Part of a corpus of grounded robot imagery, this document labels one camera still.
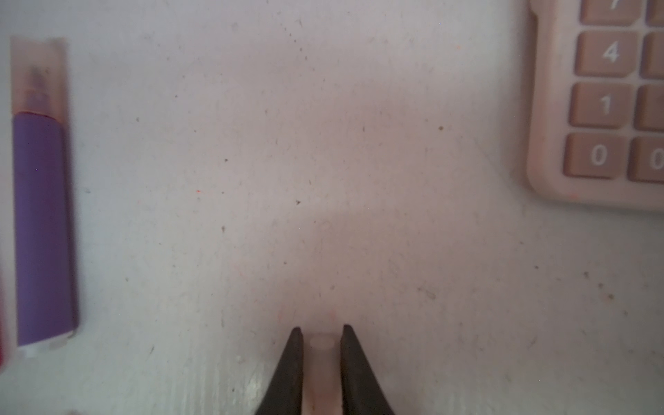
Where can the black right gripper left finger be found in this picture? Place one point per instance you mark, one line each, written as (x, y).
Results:
(284, 395)

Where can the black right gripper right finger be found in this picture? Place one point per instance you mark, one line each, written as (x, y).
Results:
(361, 392)

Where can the translucent pen cap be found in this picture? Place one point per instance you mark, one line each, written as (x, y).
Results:
(38, 80)
(322, 388)

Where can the purple pen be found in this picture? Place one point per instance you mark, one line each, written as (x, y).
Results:
(46, 303)

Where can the pink desk calculator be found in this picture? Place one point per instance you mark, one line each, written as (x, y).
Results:
(596, 132)

